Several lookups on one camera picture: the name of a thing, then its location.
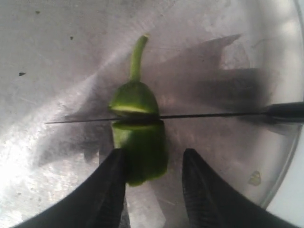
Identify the black kitchen knife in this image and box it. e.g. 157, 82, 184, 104
52, 102, 304, 124

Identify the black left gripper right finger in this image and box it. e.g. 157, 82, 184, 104
182, 148, 294, 228

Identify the pale green vegetable piece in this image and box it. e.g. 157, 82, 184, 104
248, 171, 261, 186

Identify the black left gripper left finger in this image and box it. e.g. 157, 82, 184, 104
17, 149, 126, 228

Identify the round steel plate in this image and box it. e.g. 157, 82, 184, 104
0, 0, 304, 228

